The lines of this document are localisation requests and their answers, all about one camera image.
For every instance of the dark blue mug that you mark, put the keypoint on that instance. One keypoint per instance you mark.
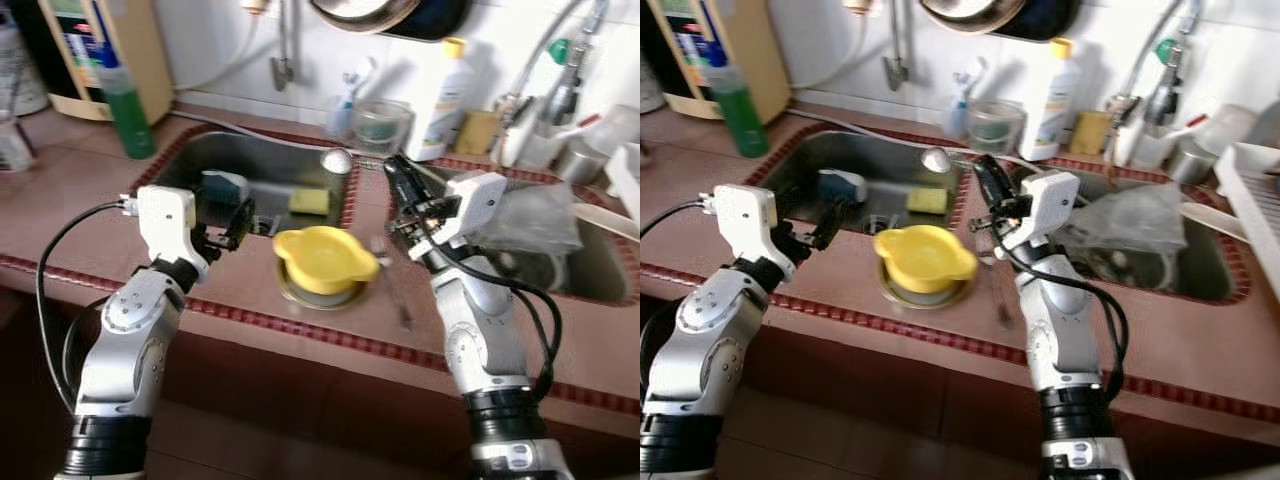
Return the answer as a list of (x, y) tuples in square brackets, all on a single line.
[(222, 183), (840, 183)]

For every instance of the steel cup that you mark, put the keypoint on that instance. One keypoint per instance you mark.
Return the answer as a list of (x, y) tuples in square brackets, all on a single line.
[(580, 163), (1190, 163)]

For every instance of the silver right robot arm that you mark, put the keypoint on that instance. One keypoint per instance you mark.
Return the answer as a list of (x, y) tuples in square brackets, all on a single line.
[(480, 340), (1060, 340)]

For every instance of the blue white toothbrush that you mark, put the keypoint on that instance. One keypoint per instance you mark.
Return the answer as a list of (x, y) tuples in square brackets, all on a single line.
[(358, 80), (972, 80)]

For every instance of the white yellow-capped detergent bottle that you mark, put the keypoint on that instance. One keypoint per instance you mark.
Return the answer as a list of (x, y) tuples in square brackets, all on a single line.
[(1050, 105), (445, 105)]

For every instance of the steel fork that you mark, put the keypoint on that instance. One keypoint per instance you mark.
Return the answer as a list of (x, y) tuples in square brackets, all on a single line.
[(995, 280), (392, 280)]

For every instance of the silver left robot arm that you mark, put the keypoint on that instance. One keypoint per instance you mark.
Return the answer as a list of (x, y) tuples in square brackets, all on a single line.
[(710, 350), (125, 350)]

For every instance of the steel spoon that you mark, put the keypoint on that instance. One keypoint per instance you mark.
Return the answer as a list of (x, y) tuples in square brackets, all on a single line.
[(336, 160), (936, 159)]

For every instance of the grey wall tap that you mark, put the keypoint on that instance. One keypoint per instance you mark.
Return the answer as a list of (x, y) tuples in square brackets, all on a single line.
[(284, 60), (896, 60)]

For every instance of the clear toothbrush cup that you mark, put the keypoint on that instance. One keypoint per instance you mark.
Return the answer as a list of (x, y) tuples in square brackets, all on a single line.
[(340, 120), (955, 120)]

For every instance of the clear plastic container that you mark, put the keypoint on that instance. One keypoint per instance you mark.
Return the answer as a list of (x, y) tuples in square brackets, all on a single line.
[(1228, 128), (615, 128)]

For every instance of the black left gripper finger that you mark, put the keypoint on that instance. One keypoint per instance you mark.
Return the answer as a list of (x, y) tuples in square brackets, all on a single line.
[(835, 210), (835, 236), (245, 210), (245, 236)]

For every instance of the green dish soap bottle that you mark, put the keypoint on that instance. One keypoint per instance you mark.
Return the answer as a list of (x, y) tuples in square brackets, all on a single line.
[(128, 120), (742, 120)]

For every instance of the hanging steel pan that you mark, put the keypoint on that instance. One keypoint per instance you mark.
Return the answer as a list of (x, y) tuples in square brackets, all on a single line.
[(390, 15), (1000, 15)]

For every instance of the round steel plate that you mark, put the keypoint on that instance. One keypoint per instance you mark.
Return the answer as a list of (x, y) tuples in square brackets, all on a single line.
[(920, 298), (320, 298)]

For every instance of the yellow sponge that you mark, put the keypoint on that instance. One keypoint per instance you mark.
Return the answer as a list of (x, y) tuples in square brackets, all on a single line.
[(309, 201), (926, 201)]

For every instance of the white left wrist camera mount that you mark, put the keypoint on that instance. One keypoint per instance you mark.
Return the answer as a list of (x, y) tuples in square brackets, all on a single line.
[(748, 220), (162, 220)]

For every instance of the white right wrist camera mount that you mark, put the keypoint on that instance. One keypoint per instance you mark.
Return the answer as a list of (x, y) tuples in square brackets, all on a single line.
[(478, 205), (1060, 205)]

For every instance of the clear plastic bucket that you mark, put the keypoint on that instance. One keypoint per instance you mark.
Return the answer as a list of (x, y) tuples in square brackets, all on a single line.
[(380, 128), (995, 128)]

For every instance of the wooden spatula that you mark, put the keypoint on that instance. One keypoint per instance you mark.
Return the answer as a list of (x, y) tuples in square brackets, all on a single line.
[(1215, 222), (610, 222)]

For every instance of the clear plastic bag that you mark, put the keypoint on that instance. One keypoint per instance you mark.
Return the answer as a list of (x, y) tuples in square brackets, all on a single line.
[(1120, 220), (530, 220)]

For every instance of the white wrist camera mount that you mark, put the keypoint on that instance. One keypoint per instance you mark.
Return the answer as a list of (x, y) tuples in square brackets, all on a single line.
[(478, 205), (162, 220), (1060, 205), (748, 220)]

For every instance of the yellow plastic bowl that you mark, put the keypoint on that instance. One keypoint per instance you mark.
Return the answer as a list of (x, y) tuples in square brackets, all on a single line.
[(925, 258), (325, 258)]

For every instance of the steel sink basin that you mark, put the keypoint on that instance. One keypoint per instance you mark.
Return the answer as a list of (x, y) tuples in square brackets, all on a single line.
[(1205, 275), (885, 160), (590, 270), (270, 160)]

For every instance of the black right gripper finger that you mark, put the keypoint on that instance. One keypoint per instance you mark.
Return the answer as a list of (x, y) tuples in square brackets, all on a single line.
[(418, 183), (1006, 183), (991, 183), (402, 183)]

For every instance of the white dish rack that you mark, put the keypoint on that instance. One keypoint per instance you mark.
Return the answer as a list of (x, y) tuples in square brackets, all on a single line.
[(625, 180), (1255, 210)]

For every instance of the beige water purifier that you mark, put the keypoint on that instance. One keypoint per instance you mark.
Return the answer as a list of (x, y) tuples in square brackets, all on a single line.
[(755, 60), (140, 60)]

